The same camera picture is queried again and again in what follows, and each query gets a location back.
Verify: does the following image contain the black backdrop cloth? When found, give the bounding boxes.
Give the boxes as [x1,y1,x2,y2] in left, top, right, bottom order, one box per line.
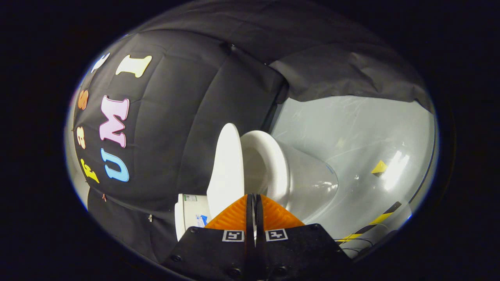
[72,0,434,266]

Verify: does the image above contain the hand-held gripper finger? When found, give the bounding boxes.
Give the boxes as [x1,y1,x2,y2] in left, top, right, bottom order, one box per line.
[162,194,255,281]
[256,194,352,281]

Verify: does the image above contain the yellow tape piece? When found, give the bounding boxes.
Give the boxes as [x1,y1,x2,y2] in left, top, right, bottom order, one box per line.
[371,160,388,177]

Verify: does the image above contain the thin black cables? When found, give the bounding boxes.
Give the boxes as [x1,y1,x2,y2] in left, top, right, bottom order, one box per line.
[344,237,375,252]

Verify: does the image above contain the yellow black striped tape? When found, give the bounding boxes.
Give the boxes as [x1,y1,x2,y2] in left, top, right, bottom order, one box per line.
[337,201,402,245]

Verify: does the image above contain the white toilet tank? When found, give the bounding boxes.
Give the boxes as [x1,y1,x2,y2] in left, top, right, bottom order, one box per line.
[175,194,212,241]

